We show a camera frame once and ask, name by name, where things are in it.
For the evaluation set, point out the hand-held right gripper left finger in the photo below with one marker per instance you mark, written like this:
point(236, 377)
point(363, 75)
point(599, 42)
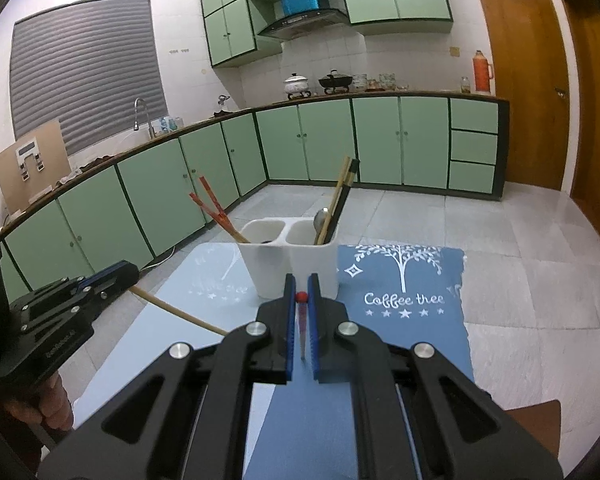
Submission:
point(291, 330)

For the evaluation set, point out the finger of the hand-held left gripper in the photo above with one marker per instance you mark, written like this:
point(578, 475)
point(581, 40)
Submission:
point(110, 277)

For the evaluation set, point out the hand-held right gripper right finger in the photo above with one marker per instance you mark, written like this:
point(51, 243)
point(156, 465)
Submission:
point(316, 340)

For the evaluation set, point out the white two-compartment utensil holder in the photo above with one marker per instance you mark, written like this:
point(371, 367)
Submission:
point(275, 265)

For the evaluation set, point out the plain wooden chopstick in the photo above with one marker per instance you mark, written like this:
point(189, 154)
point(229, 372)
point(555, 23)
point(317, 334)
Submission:
point(342, 175)
point(180, 311)

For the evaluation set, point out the black chopstick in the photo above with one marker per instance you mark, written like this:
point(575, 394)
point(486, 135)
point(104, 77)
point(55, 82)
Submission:
point(352, 172)
point(336, 215)

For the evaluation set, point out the person's left hand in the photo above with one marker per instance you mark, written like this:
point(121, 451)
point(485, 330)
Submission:
point(52, 407)

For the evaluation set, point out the dark blue placemat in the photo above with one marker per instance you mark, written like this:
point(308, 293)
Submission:
point(405, 330)

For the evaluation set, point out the metal spoon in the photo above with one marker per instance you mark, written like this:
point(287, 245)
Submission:
point(321, 219)

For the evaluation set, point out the cardboard sheet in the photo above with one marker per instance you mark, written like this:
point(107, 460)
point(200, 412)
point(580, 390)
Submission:
point(52, 150)

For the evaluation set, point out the white plastic device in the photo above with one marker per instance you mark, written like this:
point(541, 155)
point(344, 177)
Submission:
point(28, 152)

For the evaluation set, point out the sink side bottles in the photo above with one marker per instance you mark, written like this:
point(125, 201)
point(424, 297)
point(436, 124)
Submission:
point(170, 122)

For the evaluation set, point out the metal sink faucet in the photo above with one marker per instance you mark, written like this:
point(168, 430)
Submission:
point(139, 110)

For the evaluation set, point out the green base cabinets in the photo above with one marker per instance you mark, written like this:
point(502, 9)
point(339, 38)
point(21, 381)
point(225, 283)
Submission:
point(330, 140)

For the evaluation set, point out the grey window blind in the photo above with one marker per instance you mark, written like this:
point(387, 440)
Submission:
point(85, 70)

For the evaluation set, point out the brown wooden stool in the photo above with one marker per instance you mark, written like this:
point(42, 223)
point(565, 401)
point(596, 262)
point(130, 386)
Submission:
point(535, 420)

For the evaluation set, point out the white cooking pot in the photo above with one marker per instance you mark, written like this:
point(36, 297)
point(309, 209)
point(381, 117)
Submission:
point(296, 85)

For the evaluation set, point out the black wok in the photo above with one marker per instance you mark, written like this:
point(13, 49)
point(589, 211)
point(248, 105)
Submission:
point(335, 81)

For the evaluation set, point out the row of glass jars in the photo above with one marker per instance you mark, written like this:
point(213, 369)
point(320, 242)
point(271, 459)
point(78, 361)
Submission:
point(380, 82)

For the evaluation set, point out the small glass jar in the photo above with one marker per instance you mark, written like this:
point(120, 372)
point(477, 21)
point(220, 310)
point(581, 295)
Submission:
point(465, 86)

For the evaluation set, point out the range hood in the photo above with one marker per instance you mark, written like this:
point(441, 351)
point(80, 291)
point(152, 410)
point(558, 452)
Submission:
point(300, 25)

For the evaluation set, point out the orange thermos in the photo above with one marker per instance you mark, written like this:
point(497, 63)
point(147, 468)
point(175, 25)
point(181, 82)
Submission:
point(481, 72)

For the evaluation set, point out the wooden door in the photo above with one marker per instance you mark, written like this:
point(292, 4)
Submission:
point(597, 120)
point(520, 85)

